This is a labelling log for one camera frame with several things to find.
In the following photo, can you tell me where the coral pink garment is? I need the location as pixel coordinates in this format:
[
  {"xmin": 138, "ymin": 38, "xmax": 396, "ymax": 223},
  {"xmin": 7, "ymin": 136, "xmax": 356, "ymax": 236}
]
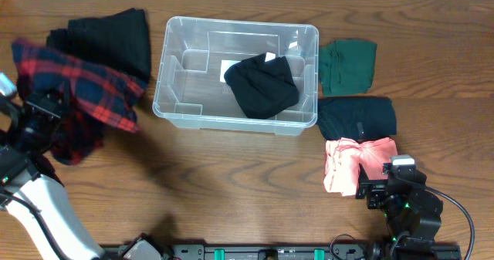
[{"xmin": 323, "ymin": 137, "xmax": 398, "ymax": 196}]

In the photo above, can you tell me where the red navy plaid shirt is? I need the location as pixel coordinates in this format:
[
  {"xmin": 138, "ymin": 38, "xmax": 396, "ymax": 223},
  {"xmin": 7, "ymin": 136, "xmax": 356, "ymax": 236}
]
[{"xmin": 12, "ymin": 39, "xmax": 147, "ymax": 165}]

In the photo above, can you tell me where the dark teal garment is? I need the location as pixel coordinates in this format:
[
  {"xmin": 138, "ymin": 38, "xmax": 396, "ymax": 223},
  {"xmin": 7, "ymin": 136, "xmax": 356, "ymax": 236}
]
[{"xmin": 316, "ymin": 96, "xmax": 398, "ymax": 142}]

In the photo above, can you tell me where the dark green garment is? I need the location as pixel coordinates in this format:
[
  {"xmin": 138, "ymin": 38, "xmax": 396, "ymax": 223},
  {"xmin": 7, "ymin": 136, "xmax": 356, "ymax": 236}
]
[{"xmin": 319, "ymin": 39, "xmax": 377, "ymax": 96}]

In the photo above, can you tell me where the black garment with white tag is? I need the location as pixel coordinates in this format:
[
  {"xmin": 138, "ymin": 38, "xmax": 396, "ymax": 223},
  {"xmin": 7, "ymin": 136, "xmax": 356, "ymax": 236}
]
[{"xmin": 224, "ymin": 53, "xmax": 299, "ymax": 120}]

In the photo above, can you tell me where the clear plastic storage container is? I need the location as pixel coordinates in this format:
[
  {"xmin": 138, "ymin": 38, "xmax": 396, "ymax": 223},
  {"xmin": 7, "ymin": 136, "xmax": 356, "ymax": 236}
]
[{"xmin": 152, "ymin": 16, "xmax": 320, "ymax": 136}]

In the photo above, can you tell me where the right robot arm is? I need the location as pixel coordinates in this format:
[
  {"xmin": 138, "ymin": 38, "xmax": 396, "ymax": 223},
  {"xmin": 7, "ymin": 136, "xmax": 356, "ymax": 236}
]
[{"xmin": 355, "ymin": 163, "xmax": 443, "ymax": 254}]

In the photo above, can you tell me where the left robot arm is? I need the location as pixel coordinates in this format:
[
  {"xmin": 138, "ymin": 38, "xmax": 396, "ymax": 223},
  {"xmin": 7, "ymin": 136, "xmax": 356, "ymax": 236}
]
[{"xmin": 1, "ymin": 91, "xmax": 109, "ymax": 259}]

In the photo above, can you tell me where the white label in container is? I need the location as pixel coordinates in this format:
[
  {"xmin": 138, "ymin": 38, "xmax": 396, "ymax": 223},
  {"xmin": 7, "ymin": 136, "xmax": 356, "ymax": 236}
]
[{"xmin": 219, "ymin": 60, "xmax": 239, "ymax": 83}]

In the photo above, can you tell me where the black mounting rail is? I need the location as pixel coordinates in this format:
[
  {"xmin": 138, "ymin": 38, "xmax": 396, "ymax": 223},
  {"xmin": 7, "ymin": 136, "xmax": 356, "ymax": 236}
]
[{"xmin": 103, "ymin": 243, "xmax": 462, "ymax": 260}]

